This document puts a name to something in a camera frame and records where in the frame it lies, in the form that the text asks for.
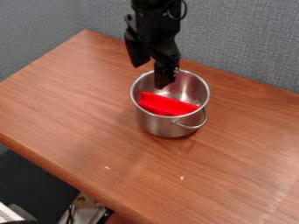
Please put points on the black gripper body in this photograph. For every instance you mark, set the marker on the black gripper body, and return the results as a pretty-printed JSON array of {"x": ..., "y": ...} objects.
[{"x": 155, "y": 24}]

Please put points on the stainless steel pot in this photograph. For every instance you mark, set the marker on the stainless steel pot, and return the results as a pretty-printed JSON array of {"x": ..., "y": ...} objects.
[{"x": 188, "y": 89}]

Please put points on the red rectangular block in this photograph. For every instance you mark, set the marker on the red rectangular block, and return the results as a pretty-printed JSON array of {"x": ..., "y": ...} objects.
[{"x": 164, "y": 106}]

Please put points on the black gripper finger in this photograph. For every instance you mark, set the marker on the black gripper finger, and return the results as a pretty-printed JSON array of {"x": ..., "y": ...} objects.
[
  {"x": 166, "y": 68},
  {"x": 135, "y": 49}
]

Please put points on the white object at corner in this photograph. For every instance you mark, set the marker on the white object at corner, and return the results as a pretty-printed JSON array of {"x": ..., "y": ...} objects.
[{"x": 11, "y": 213}]

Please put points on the grey table leg bracket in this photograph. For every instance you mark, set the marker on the grey table leg bracket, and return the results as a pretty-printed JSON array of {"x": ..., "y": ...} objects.
[{"x": 86, "y": 211}]

